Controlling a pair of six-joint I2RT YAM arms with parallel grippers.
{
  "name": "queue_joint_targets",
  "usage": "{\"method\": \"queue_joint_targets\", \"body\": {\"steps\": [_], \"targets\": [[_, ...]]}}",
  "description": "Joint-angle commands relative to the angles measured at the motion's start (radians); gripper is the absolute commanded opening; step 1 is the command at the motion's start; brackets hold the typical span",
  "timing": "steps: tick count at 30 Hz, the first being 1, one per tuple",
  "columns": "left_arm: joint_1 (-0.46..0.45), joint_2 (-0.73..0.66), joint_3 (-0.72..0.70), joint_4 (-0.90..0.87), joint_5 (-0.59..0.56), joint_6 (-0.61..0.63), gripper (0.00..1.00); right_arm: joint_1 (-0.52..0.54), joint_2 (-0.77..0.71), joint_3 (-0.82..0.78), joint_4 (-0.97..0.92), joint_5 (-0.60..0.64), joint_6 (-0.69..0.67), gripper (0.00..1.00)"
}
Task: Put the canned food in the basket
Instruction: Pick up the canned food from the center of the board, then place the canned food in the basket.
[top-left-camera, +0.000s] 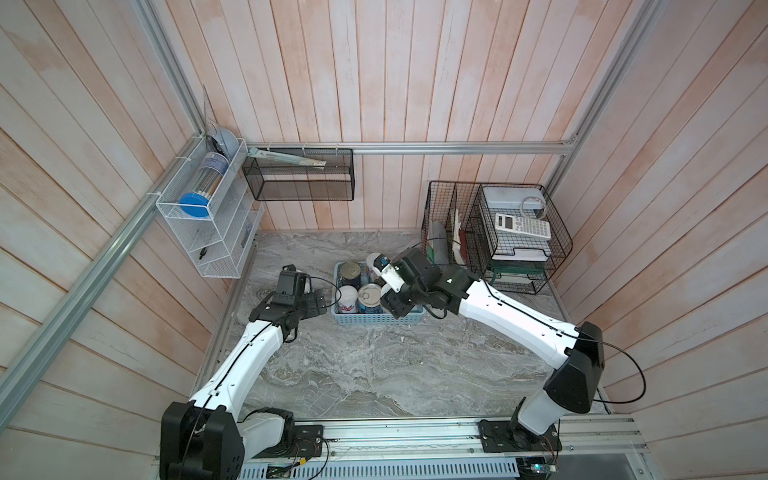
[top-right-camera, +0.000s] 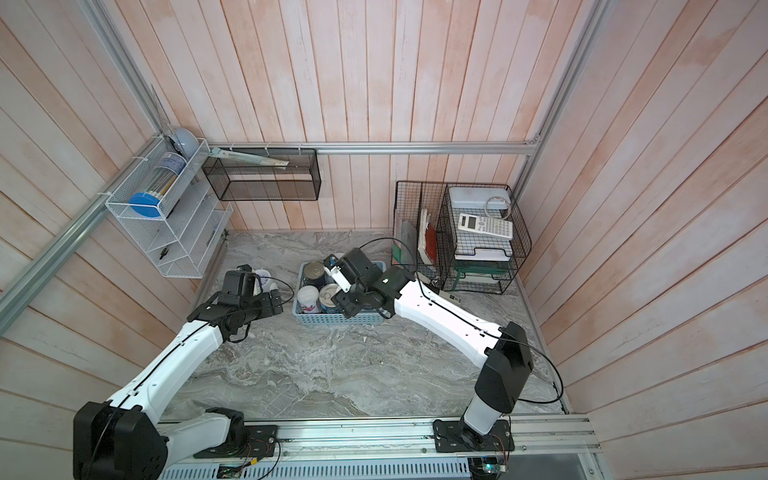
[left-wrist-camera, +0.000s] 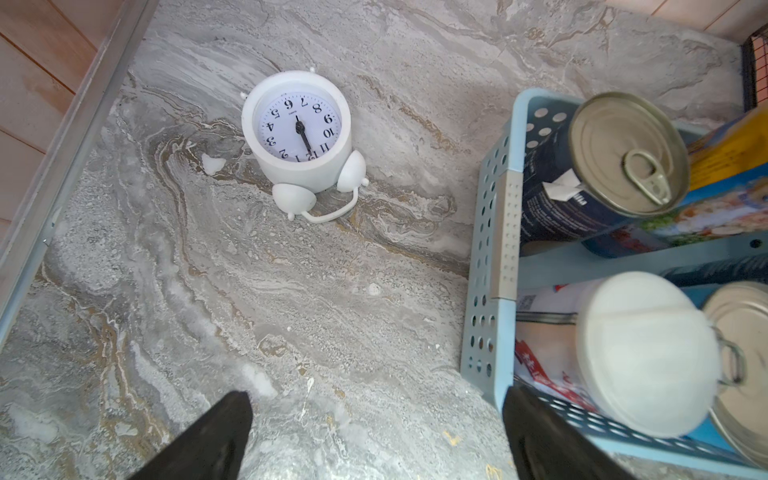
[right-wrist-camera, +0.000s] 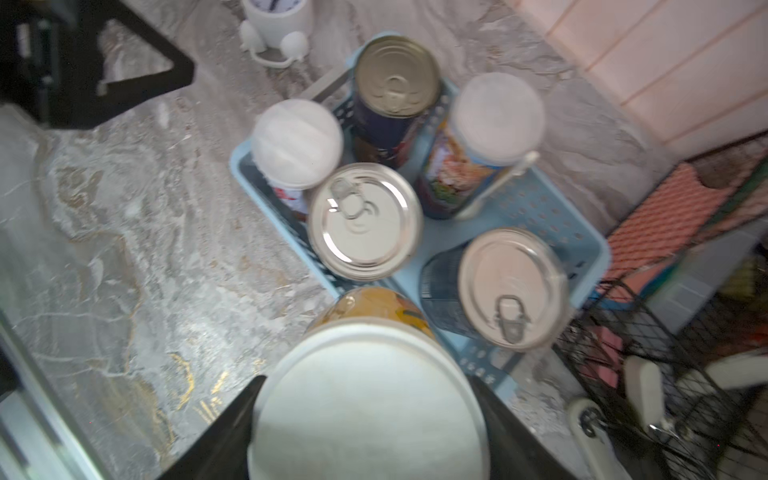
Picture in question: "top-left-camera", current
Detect white wire wall shelf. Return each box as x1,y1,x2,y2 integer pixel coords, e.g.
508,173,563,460
156,139,265,279

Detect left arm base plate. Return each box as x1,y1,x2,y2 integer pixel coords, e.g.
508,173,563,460
254,425,325,459

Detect white box in organizer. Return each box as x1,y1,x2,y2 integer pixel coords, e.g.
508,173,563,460
483,186,546,210

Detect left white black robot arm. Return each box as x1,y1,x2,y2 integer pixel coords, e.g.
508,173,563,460
159,264,328,479

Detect colourful can white lid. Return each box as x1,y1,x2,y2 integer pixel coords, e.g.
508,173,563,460
366,252,390,286

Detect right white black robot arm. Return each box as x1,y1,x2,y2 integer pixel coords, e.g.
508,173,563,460
373,247,605,436

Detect clear tube blue cap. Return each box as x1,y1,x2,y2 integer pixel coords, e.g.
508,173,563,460
178,152,230,218

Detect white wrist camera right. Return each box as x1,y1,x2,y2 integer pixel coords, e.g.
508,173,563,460
380,263,406,293

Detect white calculator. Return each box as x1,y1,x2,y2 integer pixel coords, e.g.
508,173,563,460
494,213,551,240

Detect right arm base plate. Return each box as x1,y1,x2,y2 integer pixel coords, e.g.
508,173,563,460
477,419,562,453

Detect black wire desk organizer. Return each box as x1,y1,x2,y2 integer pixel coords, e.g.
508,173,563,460
421,180,573,294

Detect red white can white lid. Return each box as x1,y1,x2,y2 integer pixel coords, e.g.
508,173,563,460
336,285,358,315

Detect light blue plastic basket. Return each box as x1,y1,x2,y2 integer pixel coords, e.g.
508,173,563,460
331,261,425,325

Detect dark blue gold-top can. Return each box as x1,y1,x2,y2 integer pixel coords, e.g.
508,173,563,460
338,261,362,289

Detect black mesh wall basket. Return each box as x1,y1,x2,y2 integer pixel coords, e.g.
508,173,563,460
242,147,356,202

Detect blue Progresso soup can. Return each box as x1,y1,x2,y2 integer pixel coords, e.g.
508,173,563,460
357,283,383,315

